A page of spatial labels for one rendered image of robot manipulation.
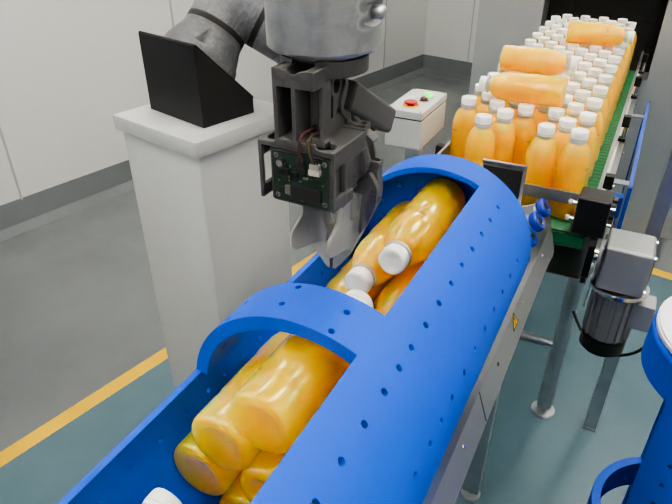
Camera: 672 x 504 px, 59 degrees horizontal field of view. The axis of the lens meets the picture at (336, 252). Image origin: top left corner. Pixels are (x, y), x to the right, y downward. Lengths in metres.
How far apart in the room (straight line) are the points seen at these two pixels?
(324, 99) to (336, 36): 0.05
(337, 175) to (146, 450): 0.36
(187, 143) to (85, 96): 2.32
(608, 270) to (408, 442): 1.08
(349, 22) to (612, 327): 1.33
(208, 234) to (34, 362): 1.31
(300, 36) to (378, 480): 0.35
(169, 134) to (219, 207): 0.21
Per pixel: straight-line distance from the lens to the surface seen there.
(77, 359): 2.58
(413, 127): 1.56
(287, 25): 0.45
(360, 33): 0.46
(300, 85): 0.45
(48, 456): 2.25
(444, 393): 0.63
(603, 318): 1.65
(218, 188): 1.47
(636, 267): 1.56
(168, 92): 1.54
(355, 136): 0.49
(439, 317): 0.65
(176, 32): 1.50
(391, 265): 0.78
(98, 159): 3.80
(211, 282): 1.58
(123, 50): 3.78
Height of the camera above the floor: 1.58
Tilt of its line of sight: 32 degrees down
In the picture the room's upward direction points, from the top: straight up
